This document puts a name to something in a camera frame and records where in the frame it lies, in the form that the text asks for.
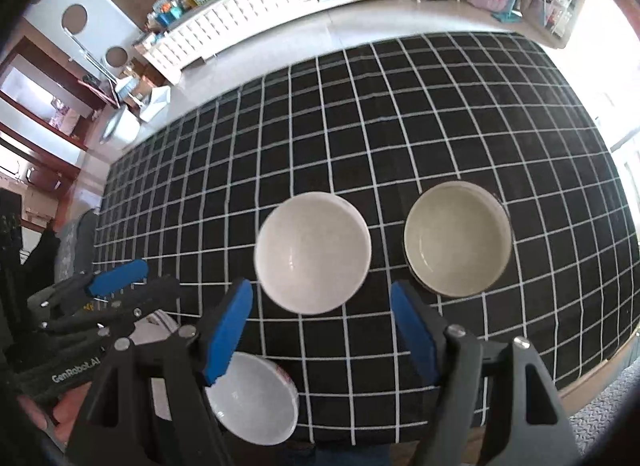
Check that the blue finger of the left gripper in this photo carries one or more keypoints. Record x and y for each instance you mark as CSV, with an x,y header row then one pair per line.
x,y
106,283
144,300

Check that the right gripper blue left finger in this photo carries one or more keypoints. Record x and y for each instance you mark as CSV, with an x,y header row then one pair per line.
x,y
221,329

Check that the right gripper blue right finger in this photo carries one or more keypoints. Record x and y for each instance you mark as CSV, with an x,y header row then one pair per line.
x,y
422,330

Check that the pink floral white bowl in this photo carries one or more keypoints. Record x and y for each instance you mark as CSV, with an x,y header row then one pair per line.
x,y
255,400

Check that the small floral white plate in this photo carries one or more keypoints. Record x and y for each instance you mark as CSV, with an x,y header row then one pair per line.
x,y
156,326

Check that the cream bowl patterned rim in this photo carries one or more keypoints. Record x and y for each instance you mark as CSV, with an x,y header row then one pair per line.
x,y
458,239

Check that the white bowl dark outside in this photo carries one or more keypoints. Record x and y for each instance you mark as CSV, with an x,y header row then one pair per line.
x,y
312,253

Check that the left hand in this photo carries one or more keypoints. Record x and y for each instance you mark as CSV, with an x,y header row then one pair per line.
x,y
60,424

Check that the white mop bucket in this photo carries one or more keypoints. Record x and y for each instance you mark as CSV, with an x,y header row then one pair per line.
x,y
122,128

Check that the white dustpan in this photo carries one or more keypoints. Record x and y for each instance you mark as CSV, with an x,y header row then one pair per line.
x,y
158,100

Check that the dark red wooden door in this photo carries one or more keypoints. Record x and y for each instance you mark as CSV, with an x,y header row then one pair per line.
x,y
50,117

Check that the white tufted tv cabinet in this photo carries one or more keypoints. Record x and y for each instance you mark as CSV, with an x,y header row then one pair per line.
x,y
209,29

